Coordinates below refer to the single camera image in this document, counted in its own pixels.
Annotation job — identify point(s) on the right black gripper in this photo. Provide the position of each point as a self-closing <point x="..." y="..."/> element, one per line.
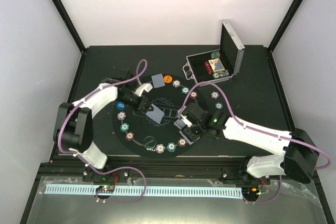
<point x="191" y="136"/>

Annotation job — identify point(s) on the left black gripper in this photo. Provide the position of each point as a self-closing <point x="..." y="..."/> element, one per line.
<point x="144" y="99"/>

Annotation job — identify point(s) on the brown chip mat bottom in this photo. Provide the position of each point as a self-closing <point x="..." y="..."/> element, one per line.
<point x="182" y="142"/>

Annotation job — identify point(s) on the brown chip mat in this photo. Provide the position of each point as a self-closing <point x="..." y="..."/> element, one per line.
<point x="193" y="95"/>
<point x="182" y="142"/>
<point x="129" y="136"/>

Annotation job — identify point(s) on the blue playing card deck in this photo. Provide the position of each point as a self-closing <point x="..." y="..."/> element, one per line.
<point x="180" y="124"/>

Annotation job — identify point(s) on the blue small blind button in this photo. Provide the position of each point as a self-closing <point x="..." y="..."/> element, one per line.
<point x="120" y="105"/>

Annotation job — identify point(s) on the white chip mat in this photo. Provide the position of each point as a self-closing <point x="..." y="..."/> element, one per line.
<point x="176" y="83"/>
<point x="121" y="115"/>
<point x="160" y="148"/>

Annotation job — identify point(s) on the teal chip mat bottom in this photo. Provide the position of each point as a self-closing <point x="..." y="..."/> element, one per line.
<point x="171" y="147"/>

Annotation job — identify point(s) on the teal chip mat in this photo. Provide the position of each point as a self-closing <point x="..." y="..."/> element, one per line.
<point x="185" y="90"/>
<point x="171" y="147"/>
<point x="124" y="127"/>

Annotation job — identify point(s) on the blue card mat top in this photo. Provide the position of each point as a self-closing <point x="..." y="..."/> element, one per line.
<point x="157" y="80"/>

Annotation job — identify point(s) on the orange big blind button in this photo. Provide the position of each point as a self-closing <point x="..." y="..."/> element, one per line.
<point x="167" y="79"/>

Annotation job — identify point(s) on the teal poker chip stack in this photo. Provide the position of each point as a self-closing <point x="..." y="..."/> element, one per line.
<point x="218" y="106"/>

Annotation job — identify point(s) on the white chip mat bottom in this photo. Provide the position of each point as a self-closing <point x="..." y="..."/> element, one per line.
<point x="160" y="148"/>

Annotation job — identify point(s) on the brown chip mat top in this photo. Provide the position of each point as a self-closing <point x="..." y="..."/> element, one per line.
<point x="193" y="95"/>

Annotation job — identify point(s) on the white chip mat top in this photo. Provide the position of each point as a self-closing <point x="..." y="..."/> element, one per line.
<point x="176" y="83"/>

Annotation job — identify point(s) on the teal chip mat top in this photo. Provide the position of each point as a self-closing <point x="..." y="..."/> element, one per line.
<point x="185" y="90"/>

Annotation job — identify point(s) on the white purple chip stack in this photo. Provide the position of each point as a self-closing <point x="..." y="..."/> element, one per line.
<point x="214" y="95"/>

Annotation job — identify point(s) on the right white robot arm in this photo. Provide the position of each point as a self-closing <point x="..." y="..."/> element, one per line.
<point x="292" y="154"/>

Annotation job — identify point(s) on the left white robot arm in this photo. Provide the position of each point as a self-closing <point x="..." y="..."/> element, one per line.
<point x="73" y="131"/>

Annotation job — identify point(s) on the round black poker mat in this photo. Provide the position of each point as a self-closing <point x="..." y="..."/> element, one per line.
<point x="147" y="133"/>

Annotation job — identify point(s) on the red dice in case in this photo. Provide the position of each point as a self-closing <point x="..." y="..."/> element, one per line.
<point x="208" y="67"/>

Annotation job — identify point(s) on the teal chips case front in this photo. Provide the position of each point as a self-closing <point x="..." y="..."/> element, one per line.
<point x="220" y="74"/>

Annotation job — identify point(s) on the teal chips case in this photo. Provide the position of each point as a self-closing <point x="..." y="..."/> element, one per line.
<point x="220" y="74"/>
<point x="215" y="55"/>

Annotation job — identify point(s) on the aluminium poker chip case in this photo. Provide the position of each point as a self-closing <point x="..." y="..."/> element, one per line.
<point x="231" y="51"/>

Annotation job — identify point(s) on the boxed card deck in case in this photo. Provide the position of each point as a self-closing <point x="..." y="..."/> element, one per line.
<point x="216" y="65"/>

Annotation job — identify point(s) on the teal chips case back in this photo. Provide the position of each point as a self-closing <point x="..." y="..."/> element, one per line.
<point x="215" y="55"/>

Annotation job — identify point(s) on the small circuit board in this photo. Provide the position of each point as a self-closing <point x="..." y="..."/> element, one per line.
<point x="105" y="189"/>

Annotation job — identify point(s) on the light blue cable duct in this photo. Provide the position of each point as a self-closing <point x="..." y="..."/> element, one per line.
<point x="150" y="191"/>

